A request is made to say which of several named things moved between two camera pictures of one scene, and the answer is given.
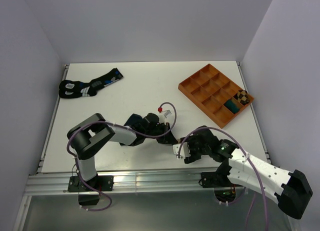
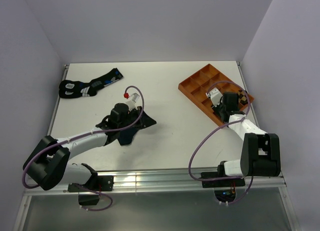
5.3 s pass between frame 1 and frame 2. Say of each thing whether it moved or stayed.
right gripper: moved
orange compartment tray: stayed
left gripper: moved
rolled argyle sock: stayed
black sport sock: stayed
